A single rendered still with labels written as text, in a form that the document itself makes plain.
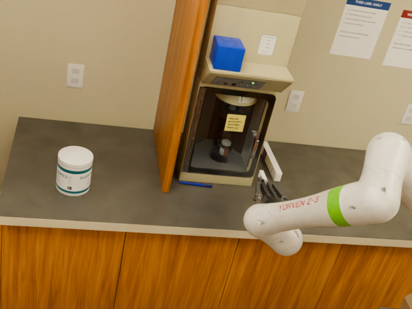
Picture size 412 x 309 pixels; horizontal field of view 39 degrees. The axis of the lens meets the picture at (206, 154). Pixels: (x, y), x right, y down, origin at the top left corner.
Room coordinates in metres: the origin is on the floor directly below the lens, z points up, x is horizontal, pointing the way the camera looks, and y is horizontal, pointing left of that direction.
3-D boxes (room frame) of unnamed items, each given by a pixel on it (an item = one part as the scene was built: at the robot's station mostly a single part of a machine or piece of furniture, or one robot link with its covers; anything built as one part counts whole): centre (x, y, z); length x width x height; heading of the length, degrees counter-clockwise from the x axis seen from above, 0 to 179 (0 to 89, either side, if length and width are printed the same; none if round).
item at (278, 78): (1.99, -0.08, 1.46); 0.32 x 0.12 x 0.10; 106
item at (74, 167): (1.80, 0.48, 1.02); 0.13 x 0.13 x 0.15
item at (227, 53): (1.97, 0.01, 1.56); 0.10 x 0.10 x 0.09; 16
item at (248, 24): (2.17, -0.03, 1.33); 0.32 x 0.25 x 0.77; 106
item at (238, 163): (2.04, -0.07, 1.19); 0.30 x 0.01 x 0.40; 105
